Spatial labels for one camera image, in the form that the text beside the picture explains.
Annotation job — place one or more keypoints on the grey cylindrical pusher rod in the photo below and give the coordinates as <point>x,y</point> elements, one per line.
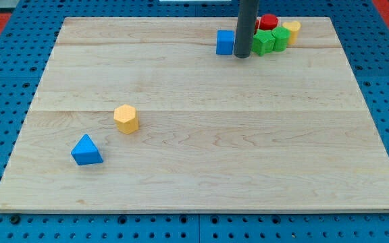
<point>247,15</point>

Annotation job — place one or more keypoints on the green star block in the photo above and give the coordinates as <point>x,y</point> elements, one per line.
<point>263,42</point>

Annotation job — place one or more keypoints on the red cylinder block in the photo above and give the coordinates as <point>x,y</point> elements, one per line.
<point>268,21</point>

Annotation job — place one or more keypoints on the yellow heart block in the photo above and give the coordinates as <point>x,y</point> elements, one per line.
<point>294,29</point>

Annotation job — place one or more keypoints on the green cylinder block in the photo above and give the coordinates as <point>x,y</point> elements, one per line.
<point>281,35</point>

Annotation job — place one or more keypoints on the blue triangle block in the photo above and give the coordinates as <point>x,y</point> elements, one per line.
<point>85,152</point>

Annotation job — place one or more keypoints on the light wooden board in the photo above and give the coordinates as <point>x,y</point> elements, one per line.
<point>287,132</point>

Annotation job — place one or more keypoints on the blue cube block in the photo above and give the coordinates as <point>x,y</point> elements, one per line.
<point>224,42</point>

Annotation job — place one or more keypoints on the yellow hexagon block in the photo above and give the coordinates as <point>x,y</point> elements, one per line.
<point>126,119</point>

